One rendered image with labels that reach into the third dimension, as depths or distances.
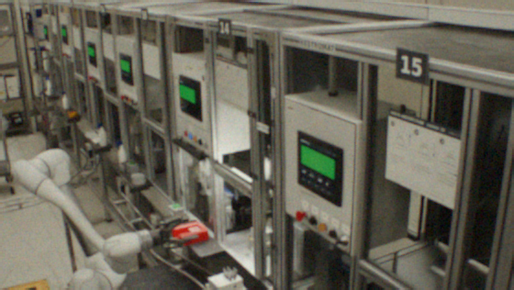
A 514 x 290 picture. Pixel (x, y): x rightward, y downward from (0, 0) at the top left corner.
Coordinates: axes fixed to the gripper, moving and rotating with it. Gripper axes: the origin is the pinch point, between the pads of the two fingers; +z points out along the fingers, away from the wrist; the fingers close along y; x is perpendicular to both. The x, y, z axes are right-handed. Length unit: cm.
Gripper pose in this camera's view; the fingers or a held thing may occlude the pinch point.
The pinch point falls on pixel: (191, 228)
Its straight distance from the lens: 262.4
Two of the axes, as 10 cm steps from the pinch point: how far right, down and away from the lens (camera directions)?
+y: -0.4, -9.3, -3.7
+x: -4.7, -3.1, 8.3
